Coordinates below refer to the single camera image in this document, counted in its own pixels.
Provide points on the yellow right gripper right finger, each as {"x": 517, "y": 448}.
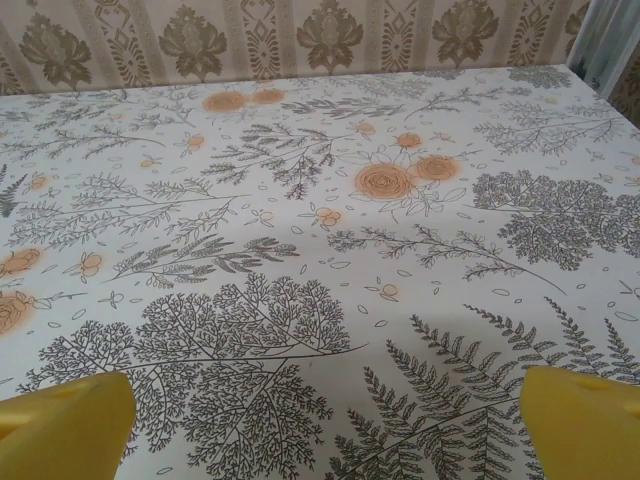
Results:
{"x": 585, "y": 425}

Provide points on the floral print tablecloth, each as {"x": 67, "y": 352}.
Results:
{"x": 310, "y": 250}

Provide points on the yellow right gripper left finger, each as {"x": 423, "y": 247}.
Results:
{"x": 65, "y": 430}

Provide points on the aluminium right corner post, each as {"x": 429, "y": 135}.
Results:
{"x": 600, "y": 45}

